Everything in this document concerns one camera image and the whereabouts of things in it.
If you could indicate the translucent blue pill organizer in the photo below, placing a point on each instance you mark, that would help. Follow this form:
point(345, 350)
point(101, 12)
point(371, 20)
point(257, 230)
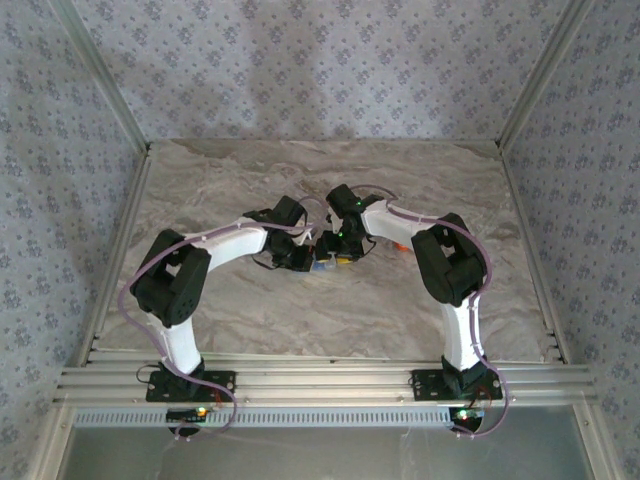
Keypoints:
point(320, 267)

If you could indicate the orange pill bottle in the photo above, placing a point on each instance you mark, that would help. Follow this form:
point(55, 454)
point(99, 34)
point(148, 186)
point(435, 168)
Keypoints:
point(401, 246)

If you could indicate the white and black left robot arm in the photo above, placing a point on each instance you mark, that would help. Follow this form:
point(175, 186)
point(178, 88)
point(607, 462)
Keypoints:
point(170, 280)

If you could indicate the grey metal sheet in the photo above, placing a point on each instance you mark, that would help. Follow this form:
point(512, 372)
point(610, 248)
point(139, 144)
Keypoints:
point(325, 455)

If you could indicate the right circuit board with LED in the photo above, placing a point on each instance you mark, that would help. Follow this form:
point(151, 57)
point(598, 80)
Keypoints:
point(470, 415)

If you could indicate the circuit board with led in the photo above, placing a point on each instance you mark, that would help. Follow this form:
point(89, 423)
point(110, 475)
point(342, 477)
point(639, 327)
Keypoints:
point(182, 414)
point(470, 415)

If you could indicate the left circuit board with LED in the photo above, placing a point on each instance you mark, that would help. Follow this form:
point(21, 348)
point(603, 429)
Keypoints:
point(182, 414)

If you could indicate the aluminium mounting rail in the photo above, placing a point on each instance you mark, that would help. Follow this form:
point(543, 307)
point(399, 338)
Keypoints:
point(325, 380)

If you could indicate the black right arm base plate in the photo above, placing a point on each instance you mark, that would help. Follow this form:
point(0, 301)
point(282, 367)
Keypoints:
point(425, 387)

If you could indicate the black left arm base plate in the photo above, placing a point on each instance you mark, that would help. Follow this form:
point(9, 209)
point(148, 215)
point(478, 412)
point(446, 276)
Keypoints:
point(215, 376)

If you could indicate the aluminium corner post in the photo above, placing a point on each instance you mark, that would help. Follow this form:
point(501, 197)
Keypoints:
point(544, 75)
point(104, 75)

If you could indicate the aluminium frame bar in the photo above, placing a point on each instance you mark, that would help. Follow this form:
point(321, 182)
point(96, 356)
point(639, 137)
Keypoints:
point(600, 450)
point(48, 450)

